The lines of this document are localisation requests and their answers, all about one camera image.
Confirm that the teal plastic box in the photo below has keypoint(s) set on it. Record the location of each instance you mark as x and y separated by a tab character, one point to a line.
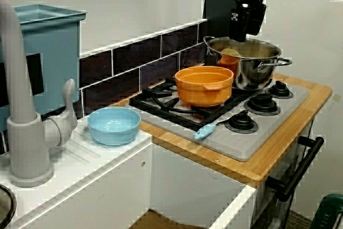
53	52

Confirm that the white sink cabinet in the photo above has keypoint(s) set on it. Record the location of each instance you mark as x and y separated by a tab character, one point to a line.
107	186

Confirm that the grey toy faucet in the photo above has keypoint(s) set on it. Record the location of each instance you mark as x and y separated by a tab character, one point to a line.
26	143

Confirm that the black stove knob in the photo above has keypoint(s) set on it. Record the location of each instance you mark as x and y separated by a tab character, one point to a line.
262	103
280	89
241	123

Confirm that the yellow toy food piece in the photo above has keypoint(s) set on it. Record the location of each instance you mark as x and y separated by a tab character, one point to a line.
231	52

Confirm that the dark tile backsplash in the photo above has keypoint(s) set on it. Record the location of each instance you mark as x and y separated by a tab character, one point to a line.
134	57

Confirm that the grey stove top panel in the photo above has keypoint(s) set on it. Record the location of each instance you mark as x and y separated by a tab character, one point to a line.
235	146

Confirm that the light blue bowl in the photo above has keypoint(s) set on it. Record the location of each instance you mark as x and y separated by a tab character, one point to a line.
112	135

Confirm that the dark glass lid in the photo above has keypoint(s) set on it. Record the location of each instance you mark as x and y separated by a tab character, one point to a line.
12	199

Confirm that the stainless steel pot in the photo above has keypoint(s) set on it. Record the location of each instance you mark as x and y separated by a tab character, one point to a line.
257	70

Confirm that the wooden counter board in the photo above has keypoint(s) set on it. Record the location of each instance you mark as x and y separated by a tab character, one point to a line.
268	159

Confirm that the orange plastic pot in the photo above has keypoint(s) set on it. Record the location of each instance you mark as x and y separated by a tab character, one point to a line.
203	95

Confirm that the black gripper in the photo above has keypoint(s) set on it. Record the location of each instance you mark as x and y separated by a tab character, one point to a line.
238	15

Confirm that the dark upright post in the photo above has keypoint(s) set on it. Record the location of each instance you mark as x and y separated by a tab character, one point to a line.
217	3

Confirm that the black stove grate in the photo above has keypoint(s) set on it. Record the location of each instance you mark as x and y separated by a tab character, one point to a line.
160	105

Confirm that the green plastic object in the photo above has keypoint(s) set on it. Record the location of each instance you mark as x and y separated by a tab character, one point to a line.
329	213

